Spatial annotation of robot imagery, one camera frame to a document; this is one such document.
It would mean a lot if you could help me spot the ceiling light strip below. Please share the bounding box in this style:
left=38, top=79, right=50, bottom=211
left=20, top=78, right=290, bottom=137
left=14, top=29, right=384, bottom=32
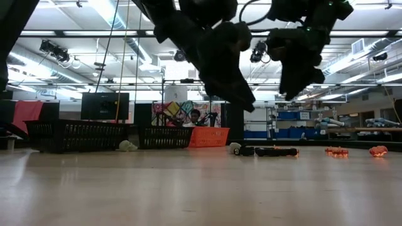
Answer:
left=20, top=30, right=139, bottom=36
left=329, top=30, right=390, bottom=36

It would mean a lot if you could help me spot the orange plastic mesh basket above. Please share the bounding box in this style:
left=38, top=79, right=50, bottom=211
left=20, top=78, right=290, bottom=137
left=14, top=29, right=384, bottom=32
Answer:
left=187, top=126, right=231, bottom=149

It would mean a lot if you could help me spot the person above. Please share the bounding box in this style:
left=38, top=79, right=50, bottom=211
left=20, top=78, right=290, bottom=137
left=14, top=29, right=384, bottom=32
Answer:
left=183, top=108, right=205, bottom=128

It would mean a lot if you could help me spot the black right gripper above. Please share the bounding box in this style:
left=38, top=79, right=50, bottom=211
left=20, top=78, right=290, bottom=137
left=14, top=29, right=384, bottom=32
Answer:
left=266, top=21, right=332, bottom=101

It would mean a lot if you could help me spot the black hanging cable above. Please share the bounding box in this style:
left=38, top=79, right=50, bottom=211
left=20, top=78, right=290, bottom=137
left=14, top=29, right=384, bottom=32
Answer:
left=94, top=0, right=121, bottom=94

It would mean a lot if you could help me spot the black plastic mesh basket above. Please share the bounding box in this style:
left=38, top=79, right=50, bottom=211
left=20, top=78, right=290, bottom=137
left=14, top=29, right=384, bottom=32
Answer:
left=137, top=125, right=194, bottom=150
left=24, top=119, right=130, bottom=154

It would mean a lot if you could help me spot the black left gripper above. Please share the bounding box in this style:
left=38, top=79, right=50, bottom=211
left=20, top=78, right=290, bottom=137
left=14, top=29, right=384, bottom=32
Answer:
left=153, top=18, right=256, bottom=113

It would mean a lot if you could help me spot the white ceiling air vent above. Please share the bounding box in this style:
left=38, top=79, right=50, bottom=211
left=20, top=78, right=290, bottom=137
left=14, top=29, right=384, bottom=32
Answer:
left=350, top=38, right=366, bottom=55

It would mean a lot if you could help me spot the white hanging box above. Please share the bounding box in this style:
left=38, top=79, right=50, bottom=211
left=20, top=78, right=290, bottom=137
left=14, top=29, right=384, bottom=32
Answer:
left=165, top=84, right=188, bottom=103

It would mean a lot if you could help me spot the small black spider decoration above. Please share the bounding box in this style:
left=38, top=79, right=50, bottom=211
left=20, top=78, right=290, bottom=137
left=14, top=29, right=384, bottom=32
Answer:
left=276, top=147, right=299, bottom=158
left=234, top=144, right=256, bottom=157
left=254, top=147, right=279, bottom=158

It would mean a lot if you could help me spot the black ceiling spotlight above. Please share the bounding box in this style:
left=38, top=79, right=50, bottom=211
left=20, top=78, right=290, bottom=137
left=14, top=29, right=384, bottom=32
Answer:
left=249, top=40, right=268, bottom=63
left=173, top=49, right=187, bottom=63
left=372, top=51, right=389, bottom=62
left=39, top=40, right=71, bottom=63

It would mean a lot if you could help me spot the small beige skull decoration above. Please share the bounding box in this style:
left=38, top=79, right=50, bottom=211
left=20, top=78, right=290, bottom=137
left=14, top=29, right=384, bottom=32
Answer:
left=118, top=139, right=139, bottom=153
left=228, top=142, right=242, bottom=155

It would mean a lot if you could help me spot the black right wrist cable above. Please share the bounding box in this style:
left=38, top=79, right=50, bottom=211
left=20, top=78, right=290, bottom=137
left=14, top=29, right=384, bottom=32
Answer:
left=238, top=0, right=271, bottom=27

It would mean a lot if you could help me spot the red hanging cloth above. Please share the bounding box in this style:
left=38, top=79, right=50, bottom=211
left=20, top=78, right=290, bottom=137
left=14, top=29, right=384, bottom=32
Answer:
left=11, top=100, right=44, bottom=134

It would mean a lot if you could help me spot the colourful wall mural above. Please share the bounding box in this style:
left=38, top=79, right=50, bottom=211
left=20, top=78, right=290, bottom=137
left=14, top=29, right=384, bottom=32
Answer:
left=151, top=100, right=222, bottom=128

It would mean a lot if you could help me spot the black partition panel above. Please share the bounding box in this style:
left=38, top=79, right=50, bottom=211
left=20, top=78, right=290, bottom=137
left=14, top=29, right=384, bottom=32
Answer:
left=221, top=102, right=245, bottom=141

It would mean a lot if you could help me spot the grey fabric roll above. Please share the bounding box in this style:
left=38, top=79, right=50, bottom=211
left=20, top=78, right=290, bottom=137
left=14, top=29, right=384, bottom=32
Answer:
left=315, top=117, right=345, bottom=127
left=365, top=117, right=402, bottom=127

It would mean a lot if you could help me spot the large black monitor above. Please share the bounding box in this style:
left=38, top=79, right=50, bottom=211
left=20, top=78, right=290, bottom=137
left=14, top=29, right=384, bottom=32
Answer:
left=80, top=92, right=131, bottom=121

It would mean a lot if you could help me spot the blue storage bin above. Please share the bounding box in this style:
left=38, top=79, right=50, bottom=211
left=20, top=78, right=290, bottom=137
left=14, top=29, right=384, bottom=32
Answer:
left=244, top=129, right=304, bottom=139
left=276, top=110, right=312, bottom=121

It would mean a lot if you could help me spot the wooden workbench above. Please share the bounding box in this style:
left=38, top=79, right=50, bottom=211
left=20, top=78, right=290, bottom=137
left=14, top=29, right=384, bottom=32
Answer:
left=326, top=126, right=402, bottom=133

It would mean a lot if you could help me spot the silver ventilation duct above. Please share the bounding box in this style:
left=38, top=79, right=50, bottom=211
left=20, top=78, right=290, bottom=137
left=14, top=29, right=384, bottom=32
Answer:
left=89, top=0, right=164, bottom=73

